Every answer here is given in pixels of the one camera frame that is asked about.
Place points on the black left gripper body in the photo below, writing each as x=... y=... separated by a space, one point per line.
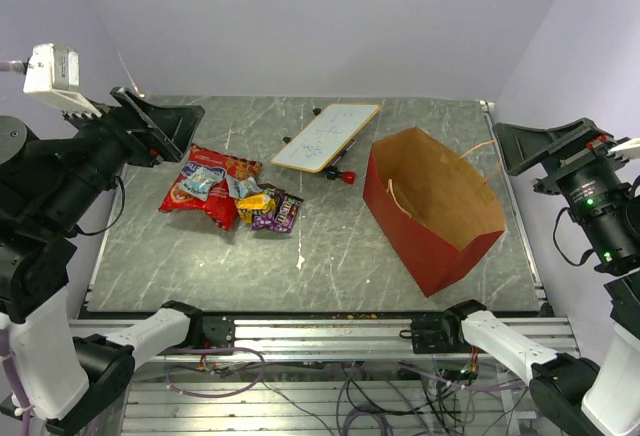
x=138 y=148

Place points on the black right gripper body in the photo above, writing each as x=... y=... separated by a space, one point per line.
x=593 y=163

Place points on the red brown paper bag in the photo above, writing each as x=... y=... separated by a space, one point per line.
x=436 y=209

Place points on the yellow m&m's candy packet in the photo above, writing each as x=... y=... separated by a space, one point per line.
x=260 y=202

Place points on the purple candy packet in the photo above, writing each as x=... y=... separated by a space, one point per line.
x=268 y=220

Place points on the brown m&m's candy packet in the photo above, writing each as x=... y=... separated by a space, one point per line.
x=287 y=213

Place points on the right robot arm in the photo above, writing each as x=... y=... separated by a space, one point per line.
x=578 y=395

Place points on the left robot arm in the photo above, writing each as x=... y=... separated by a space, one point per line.
x=46 y=187

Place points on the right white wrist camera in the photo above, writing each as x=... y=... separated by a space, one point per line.
x=629 y=149

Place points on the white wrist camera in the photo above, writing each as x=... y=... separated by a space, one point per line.
x=629 y=149
x=53 y=78

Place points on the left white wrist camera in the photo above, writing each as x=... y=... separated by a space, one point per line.
x=53 y=78

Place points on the small whiteboard with yellow frame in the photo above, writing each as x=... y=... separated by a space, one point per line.
x=325 y=137

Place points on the aluminium mounting rail frame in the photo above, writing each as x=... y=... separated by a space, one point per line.
x=355 y=375

